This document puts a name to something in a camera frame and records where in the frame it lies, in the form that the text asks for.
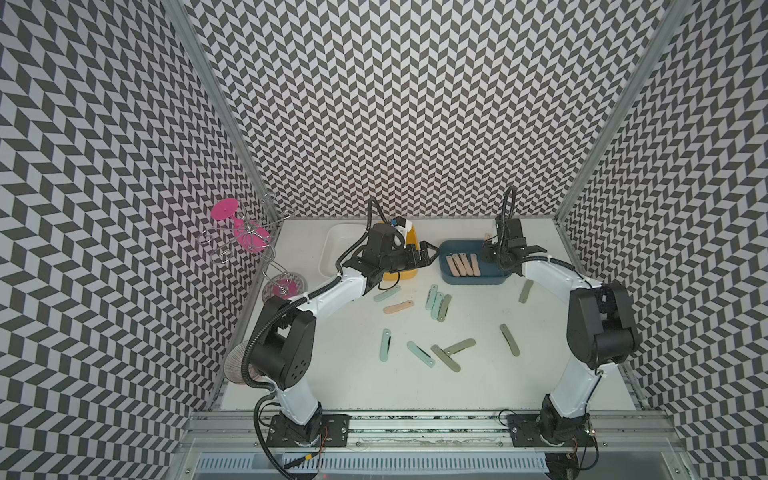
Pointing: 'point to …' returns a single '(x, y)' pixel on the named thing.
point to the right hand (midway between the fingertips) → (488, 251)
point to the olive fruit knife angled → (460, 346)
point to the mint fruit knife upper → (431, 297)
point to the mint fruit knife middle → (437, 305)
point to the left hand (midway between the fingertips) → (431, 254)
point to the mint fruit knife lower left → (386, 341)
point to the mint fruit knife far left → (387, 293)
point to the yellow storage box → (411, 240)
